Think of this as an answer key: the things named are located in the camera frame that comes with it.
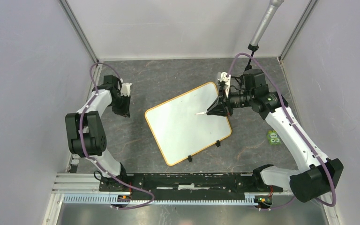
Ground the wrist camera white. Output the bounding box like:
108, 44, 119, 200
217, 72, 231, 97
120, 82, 132, 97

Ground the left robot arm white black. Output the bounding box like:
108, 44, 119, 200
65, 75, 132, 191

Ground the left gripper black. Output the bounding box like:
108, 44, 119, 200
110, 93, 131, 118

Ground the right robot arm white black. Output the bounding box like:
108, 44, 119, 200
206, 69, 344, 203

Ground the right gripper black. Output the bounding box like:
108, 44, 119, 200
207, 85, 254, 117

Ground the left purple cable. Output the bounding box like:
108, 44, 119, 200
78, 62, 155, 210

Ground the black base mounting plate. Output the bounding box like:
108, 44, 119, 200
99, 172, 283, 201

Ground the green whiteboard eraser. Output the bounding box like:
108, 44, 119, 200
267, 130, 282, 145

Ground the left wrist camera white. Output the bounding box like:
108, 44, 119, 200
120, 82, 132, 97

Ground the silver microphone on tripod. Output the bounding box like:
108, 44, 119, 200
227, 0, 284, 76

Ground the yellow framed whiteboard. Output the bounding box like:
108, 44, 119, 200
144, 82, 232, 166

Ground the aluminium rail with comb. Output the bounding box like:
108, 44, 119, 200
52, 173, 292, 207

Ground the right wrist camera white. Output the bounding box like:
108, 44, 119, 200
217, 72, 231, 97

